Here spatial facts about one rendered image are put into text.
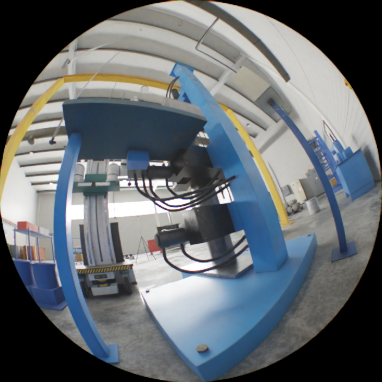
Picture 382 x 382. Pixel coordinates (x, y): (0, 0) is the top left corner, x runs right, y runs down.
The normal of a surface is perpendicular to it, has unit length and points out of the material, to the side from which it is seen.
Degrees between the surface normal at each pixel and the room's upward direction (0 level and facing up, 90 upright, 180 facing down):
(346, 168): 90
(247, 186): 90
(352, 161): 90
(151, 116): 180
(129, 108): 180
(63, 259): 90
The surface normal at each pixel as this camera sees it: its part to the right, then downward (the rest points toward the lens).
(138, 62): 0.20, 0.95
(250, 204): -0.85, 0.04
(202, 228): 0.47, -0.42
